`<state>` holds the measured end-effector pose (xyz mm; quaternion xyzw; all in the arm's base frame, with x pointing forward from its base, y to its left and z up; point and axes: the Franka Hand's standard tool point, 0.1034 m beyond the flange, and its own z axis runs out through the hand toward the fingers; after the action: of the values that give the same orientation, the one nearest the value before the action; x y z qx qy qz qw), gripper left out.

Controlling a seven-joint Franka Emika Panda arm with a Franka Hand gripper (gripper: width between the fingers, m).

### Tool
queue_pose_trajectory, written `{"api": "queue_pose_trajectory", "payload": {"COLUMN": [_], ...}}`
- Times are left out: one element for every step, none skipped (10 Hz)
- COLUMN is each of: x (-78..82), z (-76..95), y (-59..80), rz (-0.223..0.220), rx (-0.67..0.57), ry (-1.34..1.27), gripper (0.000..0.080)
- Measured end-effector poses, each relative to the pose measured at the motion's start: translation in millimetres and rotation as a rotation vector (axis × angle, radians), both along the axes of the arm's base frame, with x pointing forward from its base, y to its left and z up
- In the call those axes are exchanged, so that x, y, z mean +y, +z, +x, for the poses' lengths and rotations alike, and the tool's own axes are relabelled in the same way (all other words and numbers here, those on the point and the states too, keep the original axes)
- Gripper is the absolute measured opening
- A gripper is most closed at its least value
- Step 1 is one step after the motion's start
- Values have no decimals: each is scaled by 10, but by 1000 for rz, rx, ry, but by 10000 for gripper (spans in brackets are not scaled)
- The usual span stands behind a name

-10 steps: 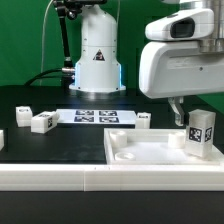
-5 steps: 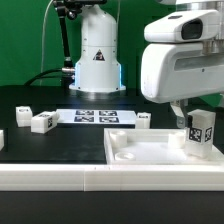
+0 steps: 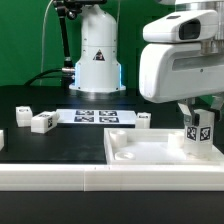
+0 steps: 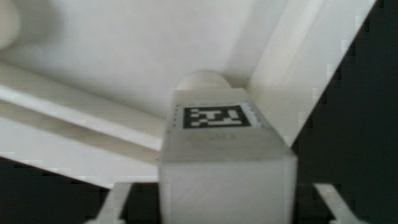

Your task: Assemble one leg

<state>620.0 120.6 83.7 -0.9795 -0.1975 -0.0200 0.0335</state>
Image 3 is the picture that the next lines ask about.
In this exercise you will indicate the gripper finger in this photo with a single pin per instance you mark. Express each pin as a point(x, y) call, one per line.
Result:
point(216, 106)
point(186, 106)

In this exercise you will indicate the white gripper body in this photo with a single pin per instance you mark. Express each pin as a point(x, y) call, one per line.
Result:
point(170, 72)

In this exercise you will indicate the white square tabletop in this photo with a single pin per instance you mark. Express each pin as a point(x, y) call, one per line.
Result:
point(130, 146)

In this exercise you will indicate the white sheet with tags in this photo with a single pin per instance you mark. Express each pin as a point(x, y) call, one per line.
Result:
point(82, 116)

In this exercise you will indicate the white front fence bar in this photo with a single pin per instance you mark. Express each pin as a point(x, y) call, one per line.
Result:
point(46, 177)

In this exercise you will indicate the white fence bar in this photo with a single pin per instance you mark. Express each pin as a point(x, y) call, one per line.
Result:
point(1, 139)
point(46, 177)

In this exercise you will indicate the white left fence bar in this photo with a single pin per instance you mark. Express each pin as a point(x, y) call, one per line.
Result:
point(1, 139)

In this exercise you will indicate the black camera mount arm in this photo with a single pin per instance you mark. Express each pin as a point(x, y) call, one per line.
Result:
point(69, 9)

